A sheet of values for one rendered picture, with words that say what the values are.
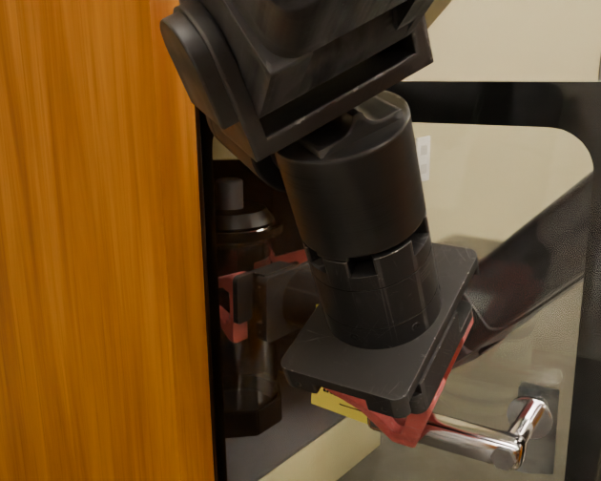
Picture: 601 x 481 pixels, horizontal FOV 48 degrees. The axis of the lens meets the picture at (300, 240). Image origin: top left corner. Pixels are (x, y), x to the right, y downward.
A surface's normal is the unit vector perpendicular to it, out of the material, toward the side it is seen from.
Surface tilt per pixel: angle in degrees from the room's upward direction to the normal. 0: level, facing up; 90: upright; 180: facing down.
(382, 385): 26
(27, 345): 90
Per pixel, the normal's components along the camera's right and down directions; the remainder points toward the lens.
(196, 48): 0.27, 0.05
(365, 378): -0.24, -0.77
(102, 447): -0.62, 0.21
